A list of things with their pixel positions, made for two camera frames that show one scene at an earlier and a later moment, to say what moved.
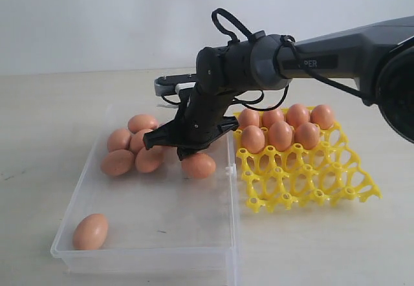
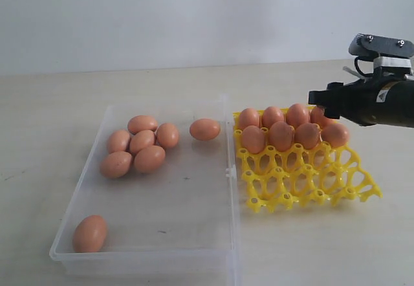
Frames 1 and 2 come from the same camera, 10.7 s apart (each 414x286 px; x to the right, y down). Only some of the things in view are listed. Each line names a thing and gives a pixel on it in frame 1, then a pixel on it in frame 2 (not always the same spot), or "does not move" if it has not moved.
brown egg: x=280 y=134 does not move
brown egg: x=323 y=116 does not move
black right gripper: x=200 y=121 → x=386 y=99
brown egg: x=198 y=166 → x=336 y=134
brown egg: x=271 y=117 does not move
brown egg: x=308 y=134 does not move
